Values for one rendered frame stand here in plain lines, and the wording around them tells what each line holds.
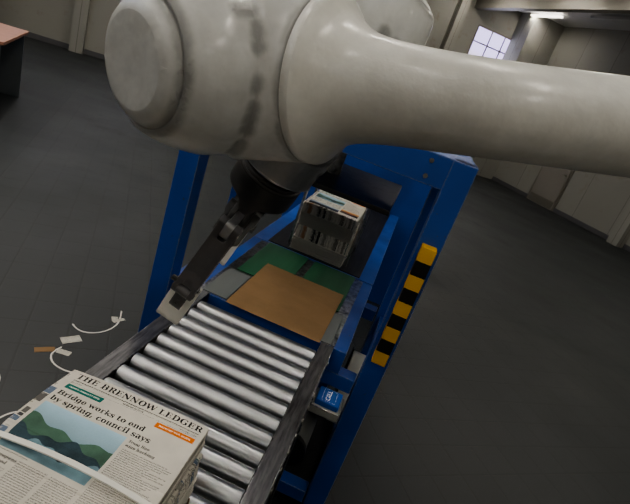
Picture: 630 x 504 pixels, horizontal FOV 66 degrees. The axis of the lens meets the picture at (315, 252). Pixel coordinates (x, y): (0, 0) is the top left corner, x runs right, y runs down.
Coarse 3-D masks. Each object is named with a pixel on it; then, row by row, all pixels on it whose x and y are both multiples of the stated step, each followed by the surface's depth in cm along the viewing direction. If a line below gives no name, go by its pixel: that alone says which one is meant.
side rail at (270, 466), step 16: (320, 352) 166; (320, 368) 157; (304, 384) 147; (304, 400) 140; (288, 416) 132; (304, 416) 148; (288, 432) 126; (272, 448) 119; (288, 448) 121; (272, 464) 115; (256, 480) 109; (272, 480) 111; (256, 496) 105
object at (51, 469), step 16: (16, 432) 74; (32, 432) 75; (0, 448) 71; (16, 448) 72; (48, 448) 74; (64, 448) 75; (32, 464) 70; (48, 464) 71; (64, 464) 72; (96, 464) 74; (64, 480) 70; (80, 480) 71; (96, 480) 72; (128, 480) 73; (96, 496) 69; (112, 496) 70; (144, 496) 72; (160, 496) 73
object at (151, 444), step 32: (64, 384) 86; (96, 384) 88; (32, 416) 78; (64, 416) 80; (96, 416) 82; (128, 416) 84; (160, 416) 86; (96, 448) 76; (128, 448) 78; (160, 448) 80; (192, 448) 82; (160, 480) 75; (192, 480) 90
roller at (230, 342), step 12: (180, 324) 157; (192, 324) 157; (204, 324) 159; (204, 336) 156; (216, 336) 156; (228, 336) 157; (240, 348) 154; (252, 348) 155; (264, 360) 153; (276, 360) 154; (288, 372) 152; (300, 372) 152
